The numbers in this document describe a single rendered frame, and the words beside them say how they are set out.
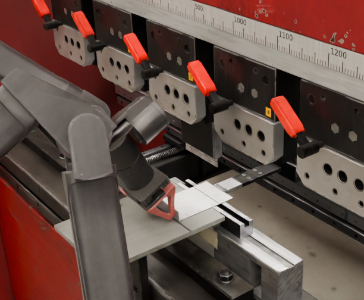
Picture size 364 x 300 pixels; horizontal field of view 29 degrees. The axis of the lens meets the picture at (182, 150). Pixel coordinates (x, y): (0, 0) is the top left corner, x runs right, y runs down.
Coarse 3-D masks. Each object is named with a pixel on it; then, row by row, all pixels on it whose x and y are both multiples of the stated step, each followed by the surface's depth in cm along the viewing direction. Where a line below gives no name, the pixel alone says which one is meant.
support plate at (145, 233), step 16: (176, 192) 141; (128, 208) 136; (64, 224) 132; (128, 224) 131; (144, 224) 131; (160, 224) 131; (176, 224) 130; (192, 224) 130; (208, 224) 130; (128, 240) 127; (144, 240) 126; (160, 240) 126; (176, 240) 127; (128, 256) 122; (144, 256) 124
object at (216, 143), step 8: (184, 128) 136; (192, 128) 134; (200, 128) 131; (208, 128) 129; (184, 136) 137; (192, 136) 135; (200, 136) 132; (208, 136) 130; (216, 136) 130; (192, 144) 136; (200, 144) 133; (208, 144) 131; (216, 144) 130; (192, 152) 138; (200, 152) 136; (208, 152) 132; (216, 152) 131; (208, 160) 134; (216, 160) 132
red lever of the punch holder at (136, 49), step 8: (128, 40) 130; (136, 40) 130; (128, 48) 130; (136, 48) 129; (136, 56) 129; (144, 56) 129; (144, 64) 128; (144, 72) 127; (152, 72) 128; (160, 72) 129
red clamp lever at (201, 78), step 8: (192, 64) 115; (200, 64) 115; (192, 72) 115; (200, 72) 115; (200, 80) 114; (208, 80) 114; (200, 88) 114; (208, 88) 114; (208, 96) 114; (216, 96) 114; (216, 104) 113; (224, 104) 113; (232, 104) 115; (216, 112) 113
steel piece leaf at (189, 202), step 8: (184, 192) 140; (192, 192) 140; (200, 192) 140; (176, 200) 138; (184, 200) 138; (192, 200) 138; (200, 200) 137; (208, 200) 137; (160, 208) 136; (168, 208) 133; (176, 208) 135; (184, 208) 135; (192, 208) 135; (200, 208) 135; (208, 208) 135; (176, 216) 131; (184, 216) 133
